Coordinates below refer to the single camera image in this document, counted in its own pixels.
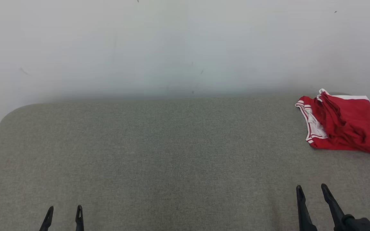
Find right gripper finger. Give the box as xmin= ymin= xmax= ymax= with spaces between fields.
xmin=295 ymin=184 xmax=318 ymax=231
xmin=321 ymin=183 xmax=347 ymax=231

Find red basketball jersey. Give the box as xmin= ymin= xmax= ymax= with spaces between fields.
xmin=295 ymin=95 xmax=370 ymax=156

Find red shorts with white stripe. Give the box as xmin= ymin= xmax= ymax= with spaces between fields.
xmin=313 ymin=88 xmax=370 ymax=152

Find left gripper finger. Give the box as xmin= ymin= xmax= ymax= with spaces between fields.
xmin=75 ymin=205 xmax=85 ymax=231
xmin=39 ymin=206 xmax=55 ymax=231

